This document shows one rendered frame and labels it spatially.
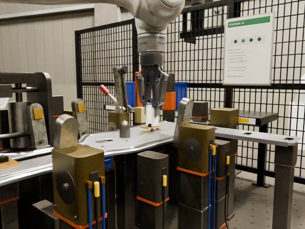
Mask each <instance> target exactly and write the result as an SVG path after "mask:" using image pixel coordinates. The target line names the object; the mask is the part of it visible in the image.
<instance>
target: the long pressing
mask: <svg viewBox="0 0 305 229"><path fill-rule="evenodd" d="M158 125H161V126H163V127H159V129H157V128H153V131H151V129H144V128H140V127H142V126H146V124H139V125H134V126H130V137H127V138H122V137H119V129H112V130H106V131H101V132H96V133H91V134H85V135H83V136H81V137H80V139H79V140H78V144H83V145H86V146H90V147H94V148H97V149H102V150H104V157H108V156H112V155H119V154H129V153H135V152H139V151H142V150H146V149H149V148H153V147H156V146H159V145H163V144H166V143H170V142H172V141H173V136H174V131H175V126H176V123H173V122H168V121H164V120H163V121H159V122H158ZM105 140H111V141H109V142H105V143H98V142H101V141H105ZM52 148H54V146H51V147H46V148H41V149H35V150H30V151H22V152H0V156H1V155H2V154H4V155H6V156H8V157H9V158H11V159H13V160H17V159H23V158H27V157H31V156H36V155H40V154H46V153H50V152H52V151H51V149H52ZM51 156H52V155H47V156H43V157H38V158H34V159H29V160H25V161H20V165H18V166H14V167H10V168H6V169H0V186H3V185H6V184H10V183H14V182H17V181H21V180H24V179H28V178H32V177H35V176H39V175H42V174H46V173H50V172H52V157H51Z"/></svg>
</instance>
